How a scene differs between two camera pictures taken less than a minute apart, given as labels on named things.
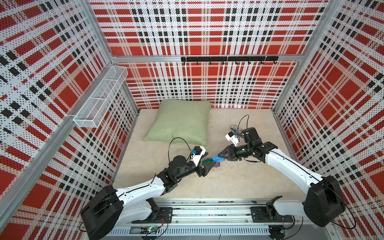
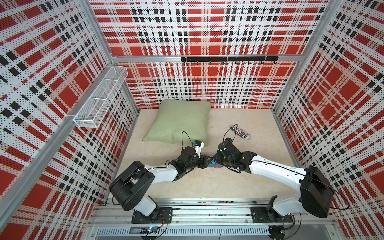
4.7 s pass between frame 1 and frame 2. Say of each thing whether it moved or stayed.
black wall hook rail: stayed
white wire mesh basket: stayed
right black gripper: moved
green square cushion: stayed
